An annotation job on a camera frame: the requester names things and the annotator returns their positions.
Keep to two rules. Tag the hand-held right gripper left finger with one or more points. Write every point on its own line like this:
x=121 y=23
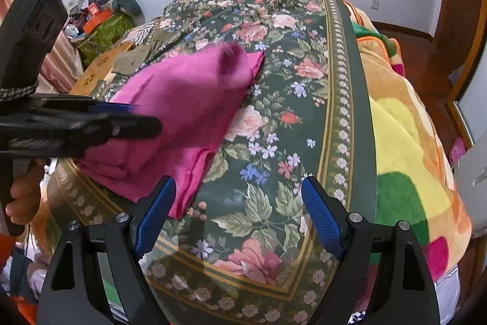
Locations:
x=154 y=214

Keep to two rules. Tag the olive green garment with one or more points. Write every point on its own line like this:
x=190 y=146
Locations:
x=131 y=60

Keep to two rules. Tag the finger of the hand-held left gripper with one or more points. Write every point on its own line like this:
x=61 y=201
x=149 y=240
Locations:
x=137 y=127
x=114 y=108

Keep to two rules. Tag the white wall socket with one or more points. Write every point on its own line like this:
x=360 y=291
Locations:
x=374 y=4

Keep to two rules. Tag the pink pants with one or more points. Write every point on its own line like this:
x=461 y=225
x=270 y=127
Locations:
x=182 y=96

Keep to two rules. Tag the orange box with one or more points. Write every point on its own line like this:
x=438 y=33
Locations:
x=97 y=20

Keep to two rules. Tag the wooden lap desk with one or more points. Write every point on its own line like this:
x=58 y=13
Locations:
x=91 y=75

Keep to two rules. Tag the person's left hand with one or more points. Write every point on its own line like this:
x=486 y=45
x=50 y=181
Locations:
x=26 y=199

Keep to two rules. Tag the green patterned storage box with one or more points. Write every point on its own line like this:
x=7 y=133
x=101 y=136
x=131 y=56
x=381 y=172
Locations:
x=104 y=37

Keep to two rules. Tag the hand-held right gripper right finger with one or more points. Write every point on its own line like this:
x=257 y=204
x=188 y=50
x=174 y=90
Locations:
x=323 y=222

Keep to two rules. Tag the colourful fleece blanket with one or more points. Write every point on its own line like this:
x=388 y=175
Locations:
x=399 y=142

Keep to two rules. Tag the striped cloth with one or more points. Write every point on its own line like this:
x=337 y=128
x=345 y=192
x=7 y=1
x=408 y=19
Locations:
x=142 y=30

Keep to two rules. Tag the dark green floral blanket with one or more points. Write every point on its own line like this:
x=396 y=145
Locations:
x=266 y=119

